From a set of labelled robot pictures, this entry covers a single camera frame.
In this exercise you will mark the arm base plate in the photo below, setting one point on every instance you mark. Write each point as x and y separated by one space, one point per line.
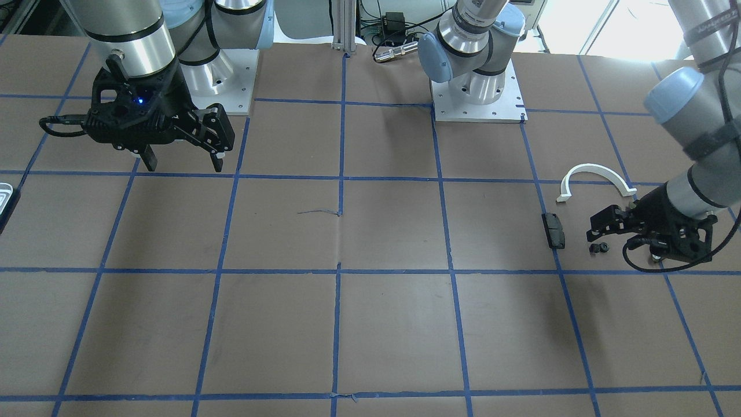
480 107
227 78

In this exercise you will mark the aluminium frame post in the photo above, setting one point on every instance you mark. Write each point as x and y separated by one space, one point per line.
343 18

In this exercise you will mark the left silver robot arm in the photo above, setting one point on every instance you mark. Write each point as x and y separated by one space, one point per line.
699 107

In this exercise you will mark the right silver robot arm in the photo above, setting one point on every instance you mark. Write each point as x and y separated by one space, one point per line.
148 35

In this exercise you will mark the white curved plastic part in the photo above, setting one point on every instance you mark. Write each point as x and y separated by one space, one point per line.
602 171

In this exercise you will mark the silver metal tray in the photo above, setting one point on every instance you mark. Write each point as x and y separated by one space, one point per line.
7 193

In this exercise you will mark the small black brake pad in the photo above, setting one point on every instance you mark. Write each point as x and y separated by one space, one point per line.
554 231

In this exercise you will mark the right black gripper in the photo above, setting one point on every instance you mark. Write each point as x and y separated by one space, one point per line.
175 94

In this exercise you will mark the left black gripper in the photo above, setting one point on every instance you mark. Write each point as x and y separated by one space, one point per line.
653 207

